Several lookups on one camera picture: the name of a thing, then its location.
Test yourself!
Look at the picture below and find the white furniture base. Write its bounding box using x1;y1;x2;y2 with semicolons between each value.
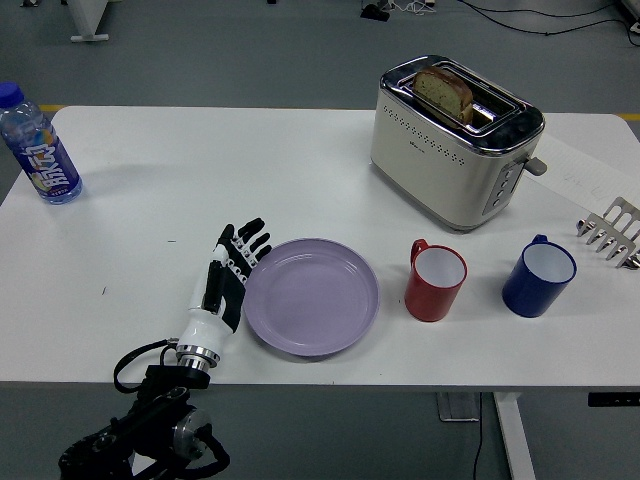
66;0;111;43

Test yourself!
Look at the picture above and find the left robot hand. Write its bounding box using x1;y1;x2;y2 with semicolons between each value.
176;217;274;362

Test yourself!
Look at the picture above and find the blue plastic cup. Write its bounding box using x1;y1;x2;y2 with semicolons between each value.
501;234;578;319

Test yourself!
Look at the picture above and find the white paper sheet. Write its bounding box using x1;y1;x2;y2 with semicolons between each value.
519;130;640;211

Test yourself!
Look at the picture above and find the black floor cable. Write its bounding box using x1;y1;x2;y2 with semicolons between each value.
457;0;640;37

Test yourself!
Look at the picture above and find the black hanging cable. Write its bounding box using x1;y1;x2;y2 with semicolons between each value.
469;419;484;480

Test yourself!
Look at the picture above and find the black table control panel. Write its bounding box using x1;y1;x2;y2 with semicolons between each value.
587;392;640;408

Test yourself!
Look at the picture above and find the slice of brown bread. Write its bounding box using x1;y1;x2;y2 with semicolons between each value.
411;66;474;125

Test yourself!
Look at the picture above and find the white table leg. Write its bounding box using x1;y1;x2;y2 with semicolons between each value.
492;391;536;480

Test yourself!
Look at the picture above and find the cream and chrome toaster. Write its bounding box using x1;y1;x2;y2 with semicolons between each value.
369;54;548;234

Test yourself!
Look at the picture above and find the blue-capped drink bottle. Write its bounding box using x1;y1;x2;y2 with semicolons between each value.
0;81;84;206

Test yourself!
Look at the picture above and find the silver metal rack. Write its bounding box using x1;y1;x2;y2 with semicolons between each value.
575;196;640;271

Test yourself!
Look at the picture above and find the black power adapter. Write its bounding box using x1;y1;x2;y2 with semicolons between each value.
359;2;391;23

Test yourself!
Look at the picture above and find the grey under-table bracket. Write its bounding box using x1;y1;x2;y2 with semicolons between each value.
433;391;482;422

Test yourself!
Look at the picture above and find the red plastic cup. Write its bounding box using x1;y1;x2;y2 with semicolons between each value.
403;238;469;323

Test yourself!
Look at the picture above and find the purple plastic plate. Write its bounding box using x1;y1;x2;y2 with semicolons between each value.
242;237;381;358

